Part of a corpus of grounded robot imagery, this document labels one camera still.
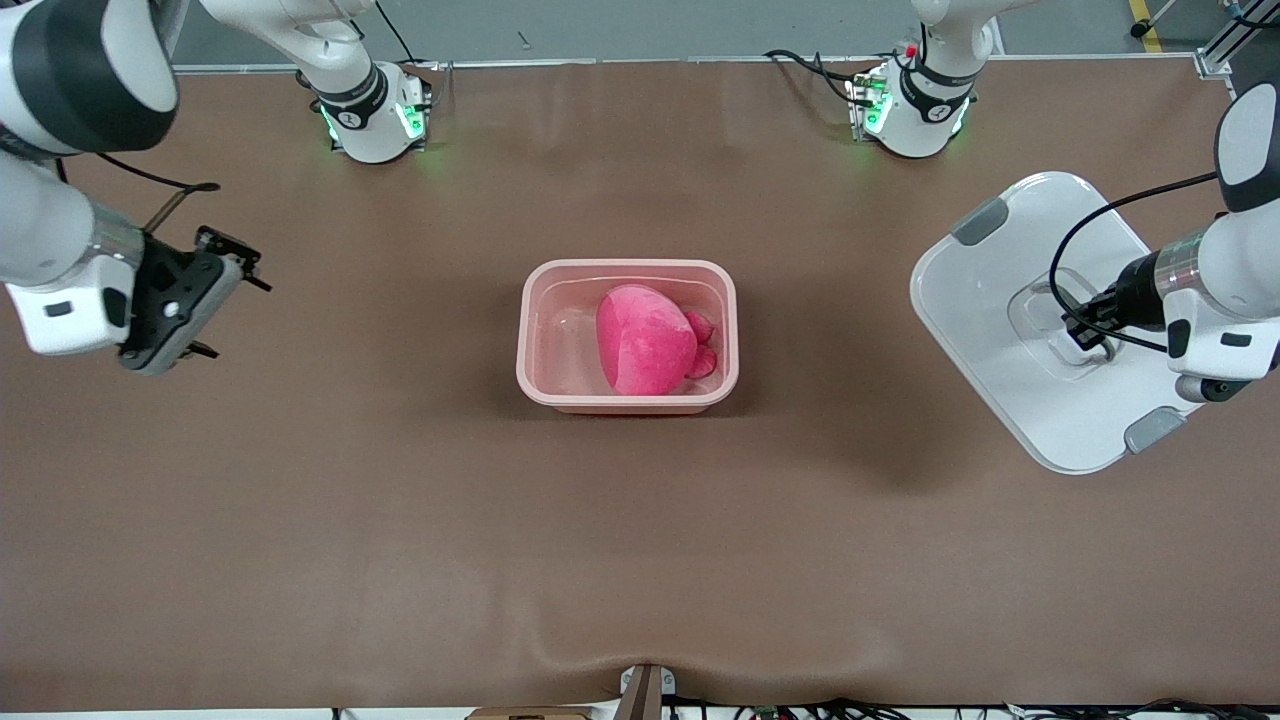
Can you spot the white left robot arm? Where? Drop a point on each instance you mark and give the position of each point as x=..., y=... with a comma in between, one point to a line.
x=1240, y=270

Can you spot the pink plush toy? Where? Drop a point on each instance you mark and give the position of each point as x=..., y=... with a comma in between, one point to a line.
x=645, y=345

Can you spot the white box lid grey latches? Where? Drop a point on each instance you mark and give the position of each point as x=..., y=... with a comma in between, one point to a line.
x=980, y=300

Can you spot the pink translucent plastic box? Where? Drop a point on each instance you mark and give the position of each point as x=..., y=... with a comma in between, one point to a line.
x=550, y=300

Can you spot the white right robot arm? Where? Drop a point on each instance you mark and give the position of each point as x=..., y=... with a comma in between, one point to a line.
x=40, y=230

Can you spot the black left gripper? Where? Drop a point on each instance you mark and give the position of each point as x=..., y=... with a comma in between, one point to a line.
x=1135, y=288

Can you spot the brown table mat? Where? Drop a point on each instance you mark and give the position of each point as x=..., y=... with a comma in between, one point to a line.
x=900, y=550

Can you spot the aluminium frame profile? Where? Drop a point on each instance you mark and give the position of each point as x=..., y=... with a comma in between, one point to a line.
x=1225, y=45

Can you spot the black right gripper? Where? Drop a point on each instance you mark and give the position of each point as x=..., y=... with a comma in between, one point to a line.
x=163, y=270

